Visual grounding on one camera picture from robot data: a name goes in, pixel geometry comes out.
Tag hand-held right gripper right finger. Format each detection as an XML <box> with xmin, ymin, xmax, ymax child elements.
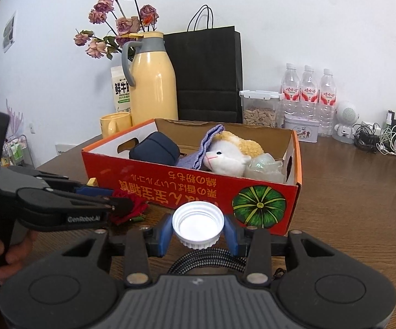
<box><xmin>223</xmin><ymin>214</ymin><xmax>334</xmax><ymax>278</ymax></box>

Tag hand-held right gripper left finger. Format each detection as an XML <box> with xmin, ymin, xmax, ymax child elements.
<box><xmin>62</xmin><ymin>213</ymin><xmax>172</xmax><ymax>279</ymax></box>

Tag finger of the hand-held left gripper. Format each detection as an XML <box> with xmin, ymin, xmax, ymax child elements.
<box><xmin>16</xmin><ymin>188</ymin><xmax>134</xmax><ymax>232</ymax></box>
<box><xmin>0</xmin><ymin>174</ymin><xmax>114</xmax><ymax>197</ymax></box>

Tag white bottle cap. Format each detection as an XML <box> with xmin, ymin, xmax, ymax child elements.
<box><xmin>171</xmin><ymin>202</ymin><xmax>225</xmax><ymax>249</ymax></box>

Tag red artificial rose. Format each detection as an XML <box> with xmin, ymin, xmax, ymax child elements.
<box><xmin>111</xmin><ymin>189</ymin><xmax>150</xmax><ymax>226</ymax></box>

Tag black braided cable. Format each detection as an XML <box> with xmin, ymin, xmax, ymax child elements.
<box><xmin>168</xmin><ymin>249</ymin><xmax>247</xmax><ymax>275</ymax></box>

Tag orange cardboard box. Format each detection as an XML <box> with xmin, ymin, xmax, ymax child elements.
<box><xmin>81</xmin><ymin>118</ymin><xmax>303</xmax><ymax>237</ymax></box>

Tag person's left hand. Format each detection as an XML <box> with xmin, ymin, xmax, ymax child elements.
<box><xmin>0</xmin><ymin>229</ymin><xmax>36</xmax><ymax>277</ymax></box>

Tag yellow mug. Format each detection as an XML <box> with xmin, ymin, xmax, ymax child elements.
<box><xmin>99</xmin><ymin>112</ymin><xmax>132</xmax><ymax>139</ymax></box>

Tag crumpled clear plastic bag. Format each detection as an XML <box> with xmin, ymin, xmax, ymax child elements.
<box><xmin>246</xmin><ymin>152</ymin><xmax>285</xmax><ymax>183</ymax></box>

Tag navy zip case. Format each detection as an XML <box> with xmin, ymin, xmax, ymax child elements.
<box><xmin>128</xmin><ymin>132</ymin><xmax>181</xmax><ymax>167</ymax></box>

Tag white yellow plush sheep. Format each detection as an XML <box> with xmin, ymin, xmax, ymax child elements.
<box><xmin>203</xmin><ymin>131</ymin><xmax>264</xmax><ymax>178</ymax></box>

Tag purple knitted cloth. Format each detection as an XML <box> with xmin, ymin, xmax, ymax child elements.
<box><xmin>177</xmin><ymin>125</ymin><xmax>225</xmax><ymax>180</ymax></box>

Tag white milk carton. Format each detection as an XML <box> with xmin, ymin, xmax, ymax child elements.
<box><xmin>111</xmin><ymin>65</ymin><xmax>133</xmax><ymax>114</ymax></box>

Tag yellow thermos jug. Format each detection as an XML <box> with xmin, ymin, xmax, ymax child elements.
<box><xmin>122</xmin><ymin>32</ymin><xmax>179</xmax><ymax>126</ymax></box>

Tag clear seed food container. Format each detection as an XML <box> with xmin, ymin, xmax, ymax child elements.
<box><xmin>239</xmin><ymin>90</ymin><xmax>285</xmax><ymax>128</ymax></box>

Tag white printed tin box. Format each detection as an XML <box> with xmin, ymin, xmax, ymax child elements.
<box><xmin>283</xmin><ymin>114</ymin><xmax>320</xmax><ymax>143</ymax></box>

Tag clear water bottle red label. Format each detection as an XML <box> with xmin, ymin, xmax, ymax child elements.
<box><xmin>318</xmin><ymin>69</ymin><xmax>337</xmax><ymax>136</ymax></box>
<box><xmin>300</xmin><ymin>65</ymin><xmax>319</xmax><ymax>119</ymax></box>
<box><xmin>280</xmin><ymin>63</ymin><xmax>301</xmax><ymax>117</ymax></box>

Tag black paper bag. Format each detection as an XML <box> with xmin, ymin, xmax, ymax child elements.
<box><xmin>164</xmin><ymin>5</ymin><xmax>243</xmax><ymax>124</ymax></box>

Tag white robot figure speaker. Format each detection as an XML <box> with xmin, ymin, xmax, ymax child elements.
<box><xmin>332</xmin><ymin>100</ymin><xmax>360</xmax><ymax>144</ymax></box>

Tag dried pink roses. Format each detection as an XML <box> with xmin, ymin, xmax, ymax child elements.
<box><xmin>74</xmin><ymin>0</ymin><xmax>160</xmax><ymax>59</ymax></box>

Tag wire rack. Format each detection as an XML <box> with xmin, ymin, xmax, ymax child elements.
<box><xmin>1</xmin><ymin>135</ymin><xmax>31</xmax><ymax>168</ymax></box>

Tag purple plant wall sticker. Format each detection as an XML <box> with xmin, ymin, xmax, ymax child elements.
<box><xmin>5</xmin><ymin>99</ymin><xmax>25</xmax><ymax>138</ymax></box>

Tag wall poster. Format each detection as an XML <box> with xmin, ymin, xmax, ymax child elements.
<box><xmin>2</xmin><ymin>11</ymin><xmax>17</xmax><ymax>53</ymax></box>

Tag black cable bundle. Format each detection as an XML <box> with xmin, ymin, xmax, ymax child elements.
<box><xmin>354</xmin><ymin>123</ymin><xmax>381</xmax><ymax>153</ymax></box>

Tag white cable bundle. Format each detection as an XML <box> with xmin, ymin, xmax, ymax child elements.
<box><xmin>376</xmin><ymin>125</ymin><xmax>396</xmax><ymax>156</ymax></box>

